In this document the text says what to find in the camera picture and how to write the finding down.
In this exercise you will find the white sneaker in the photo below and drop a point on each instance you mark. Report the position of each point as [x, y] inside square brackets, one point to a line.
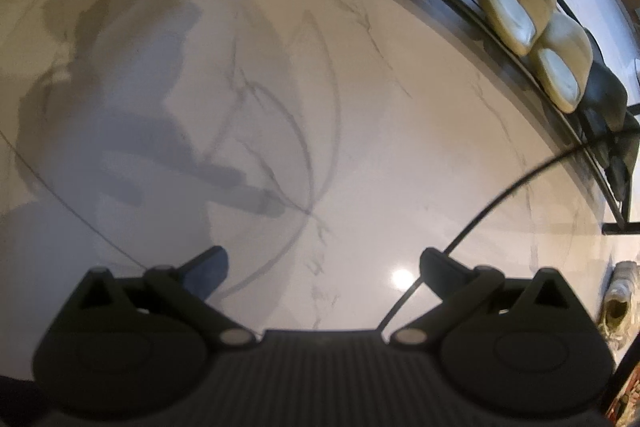
[620, 302]

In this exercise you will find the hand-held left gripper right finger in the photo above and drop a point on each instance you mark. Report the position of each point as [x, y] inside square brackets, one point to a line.
[440, 274]

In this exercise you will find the black metal shoe rack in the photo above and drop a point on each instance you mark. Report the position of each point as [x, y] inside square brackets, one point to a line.
[616, 207]

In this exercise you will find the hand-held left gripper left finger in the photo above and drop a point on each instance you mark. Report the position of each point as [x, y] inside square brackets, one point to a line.
[207, 274]

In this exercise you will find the black slide sandal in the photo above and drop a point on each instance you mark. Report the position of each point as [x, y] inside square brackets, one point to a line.
[617, 172]
[607, 97]

